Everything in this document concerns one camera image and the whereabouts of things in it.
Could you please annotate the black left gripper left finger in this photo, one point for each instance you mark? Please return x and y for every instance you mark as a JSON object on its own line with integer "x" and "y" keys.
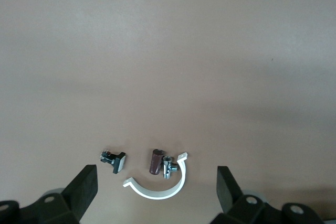
{"x": 76, "y": 197}

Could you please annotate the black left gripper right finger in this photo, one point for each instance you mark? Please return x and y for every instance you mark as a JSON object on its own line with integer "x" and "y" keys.
{"x": 236, "y": 208}

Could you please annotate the white curved pipe clamp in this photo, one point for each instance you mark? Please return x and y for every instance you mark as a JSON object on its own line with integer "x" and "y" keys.
{"x": 157, "y": 195}

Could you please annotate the small metal valve fitting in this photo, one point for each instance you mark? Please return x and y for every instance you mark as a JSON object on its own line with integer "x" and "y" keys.
{"x": 166, "y": 167}

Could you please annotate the brown table cover mat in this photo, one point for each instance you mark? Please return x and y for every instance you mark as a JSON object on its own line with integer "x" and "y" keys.
{"x": 168, "y": 51}

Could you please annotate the black square push switch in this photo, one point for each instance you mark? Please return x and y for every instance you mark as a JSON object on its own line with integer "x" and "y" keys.
{"x": 118, "y": 163}

